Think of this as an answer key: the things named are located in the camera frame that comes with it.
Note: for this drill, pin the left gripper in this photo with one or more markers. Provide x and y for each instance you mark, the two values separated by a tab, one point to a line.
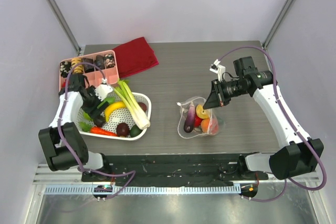
94	112

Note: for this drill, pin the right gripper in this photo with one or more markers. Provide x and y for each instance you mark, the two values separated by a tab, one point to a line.
218	93

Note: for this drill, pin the peach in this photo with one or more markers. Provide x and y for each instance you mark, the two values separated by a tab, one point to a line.
210	126

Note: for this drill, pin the red strawberry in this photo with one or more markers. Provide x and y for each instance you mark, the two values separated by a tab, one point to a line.
198	121

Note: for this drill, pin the clear zip top bag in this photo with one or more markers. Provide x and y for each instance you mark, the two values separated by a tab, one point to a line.
197	132

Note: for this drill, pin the purple eggplant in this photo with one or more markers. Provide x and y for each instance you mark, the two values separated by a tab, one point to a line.
190	119

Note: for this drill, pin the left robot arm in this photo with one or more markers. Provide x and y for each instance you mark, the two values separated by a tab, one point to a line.
62	143

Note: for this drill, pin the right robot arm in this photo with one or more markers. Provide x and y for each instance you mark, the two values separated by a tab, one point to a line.
294	156

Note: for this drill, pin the dark purple fig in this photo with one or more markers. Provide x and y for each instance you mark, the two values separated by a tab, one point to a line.
99	121

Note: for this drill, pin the light green cucumber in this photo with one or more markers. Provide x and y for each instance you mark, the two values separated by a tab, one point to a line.
109	100

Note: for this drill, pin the yellow banana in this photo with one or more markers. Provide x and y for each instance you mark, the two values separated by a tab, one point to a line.
111	108

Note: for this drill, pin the orange carrot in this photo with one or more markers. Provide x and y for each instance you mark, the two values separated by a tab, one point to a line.
95	130

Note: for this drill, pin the pink divided tray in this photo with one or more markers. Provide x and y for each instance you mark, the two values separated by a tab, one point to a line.
95	78

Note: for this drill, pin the dark brown sushi roll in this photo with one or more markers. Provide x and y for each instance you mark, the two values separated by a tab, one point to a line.
88	67

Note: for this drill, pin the yellow striped sushi roll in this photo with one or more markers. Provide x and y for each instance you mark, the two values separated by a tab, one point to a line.
76	66

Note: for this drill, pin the white plastic basket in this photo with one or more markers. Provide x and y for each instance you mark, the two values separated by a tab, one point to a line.
117	117

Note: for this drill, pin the dark purple mangosteen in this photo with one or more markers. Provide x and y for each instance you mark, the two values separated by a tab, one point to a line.
122	130

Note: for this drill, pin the dark blue sushi roll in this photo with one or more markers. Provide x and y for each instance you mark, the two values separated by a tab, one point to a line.
100	62

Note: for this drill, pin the pink flower sushi roll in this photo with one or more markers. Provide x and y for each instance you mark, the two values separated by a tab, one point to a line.
109	61

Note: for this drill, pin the black dotted sushi roll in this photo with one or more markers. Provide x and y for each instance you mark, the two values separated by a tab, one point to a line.
65	67

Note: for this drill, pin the green leek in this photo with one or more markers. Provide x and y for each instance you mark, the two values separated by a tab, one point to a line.
125	94

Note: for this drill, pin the green avocado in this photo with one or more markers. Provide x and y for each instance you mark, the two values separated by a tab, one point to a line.
135	131

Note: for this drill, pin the dark red plum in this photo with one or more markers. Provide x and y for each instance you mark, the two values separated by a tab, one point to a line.
142	106

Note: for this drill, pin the red folded cloth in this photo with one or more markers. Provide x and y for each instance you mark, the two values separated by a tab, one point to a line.
134	57

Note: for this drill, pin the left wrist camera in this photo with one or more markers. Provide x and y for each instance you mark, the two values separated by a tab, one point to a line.
102	91

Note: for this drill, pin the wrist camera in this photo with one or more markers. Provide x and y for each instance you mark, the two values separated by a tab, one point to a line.
102	91
218	69

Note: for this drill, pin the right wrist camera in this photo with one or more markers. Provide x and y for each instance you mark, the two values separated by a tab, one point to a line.
218	69

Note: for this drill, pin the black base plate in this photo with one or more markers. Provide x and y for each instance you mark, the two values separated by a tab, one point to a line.
183	170

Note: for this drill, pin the white slotted cable duct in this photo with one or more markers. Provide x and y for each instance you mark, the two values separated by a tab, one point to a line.
95	189

